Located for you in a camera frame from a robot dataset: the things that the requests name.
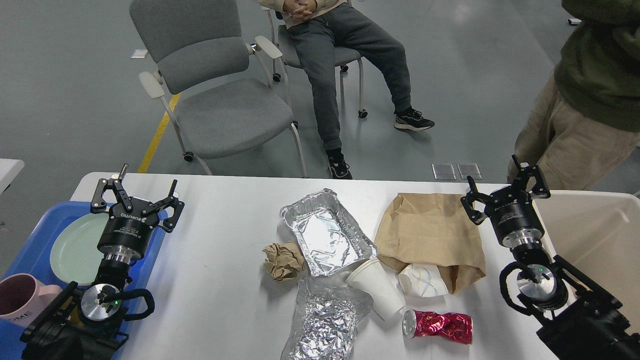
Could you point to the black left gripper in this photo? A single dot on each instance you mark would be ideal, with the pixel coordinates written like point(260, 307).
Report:
point(122, 228)

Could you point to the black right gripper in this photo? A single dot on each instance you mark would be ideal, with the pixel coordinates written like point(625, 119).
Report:
point(515, 220)

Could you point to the light green plate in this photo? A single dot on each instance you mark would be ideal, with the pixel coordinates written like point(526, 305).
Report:
point(75, 256)

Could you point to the brown paper bag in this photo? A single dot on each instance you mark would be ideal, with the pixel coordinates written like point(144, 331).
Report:
point(432, 229)

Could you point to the pink mug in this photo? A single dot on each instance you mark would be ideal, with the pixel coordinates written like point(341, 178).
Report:
point(23, 298)

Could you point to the aluminium foil tray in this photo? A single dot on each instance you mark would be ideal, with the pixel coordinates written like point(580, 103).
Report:
point(329, 236)

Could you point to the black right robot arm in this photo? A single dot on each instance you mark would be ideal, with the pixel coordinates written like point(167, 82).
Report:
point(579, 319)

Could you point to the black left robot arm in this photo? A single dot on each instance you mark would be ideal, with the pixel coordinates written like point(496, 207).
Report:
point(85, 324)

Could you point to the metal floor plates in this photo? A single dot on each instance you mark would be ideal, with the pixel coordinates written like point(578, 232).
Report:
point(450, 172)

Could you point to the beige plastic bin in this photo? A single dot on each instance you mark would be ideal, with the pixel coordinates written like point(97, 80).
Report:
point(599, 233)

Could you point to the blue plastic tray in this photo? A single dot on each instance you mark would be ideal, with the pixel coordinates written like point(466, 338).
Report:
point(34, 259)

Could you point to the standing person green hoodie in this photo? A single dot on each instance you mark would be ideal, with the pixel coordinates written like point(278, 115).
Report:
point(585, 121)

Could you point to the crushed white paper cup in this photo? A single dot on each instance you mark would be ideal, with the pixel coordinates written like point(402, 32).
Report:
point(422, 280)

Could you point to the white side table corner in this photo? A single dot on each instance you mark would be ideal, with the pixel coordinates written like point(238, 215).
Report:
point(9, 169)

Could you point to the crushed red can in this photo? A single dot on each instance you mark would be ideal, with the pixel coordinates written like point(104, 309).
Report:
point(453, 326)

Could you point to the empty grey chair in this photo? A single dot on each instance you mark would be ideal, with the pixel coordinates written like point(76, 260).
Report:
point(194, 41)

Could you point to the crumpled brown paper ball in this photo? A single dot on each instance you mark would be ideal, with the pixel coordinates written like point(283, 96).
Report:
point(284, 261)

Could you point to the crumpled aluminium foil sheet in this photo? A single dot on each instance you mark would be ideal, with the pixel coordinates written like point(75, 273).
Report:
point(325, 321)

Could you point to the occupied grey chair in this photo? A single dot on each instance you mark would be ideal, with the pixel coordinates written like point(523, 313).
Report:
point(342, 57)

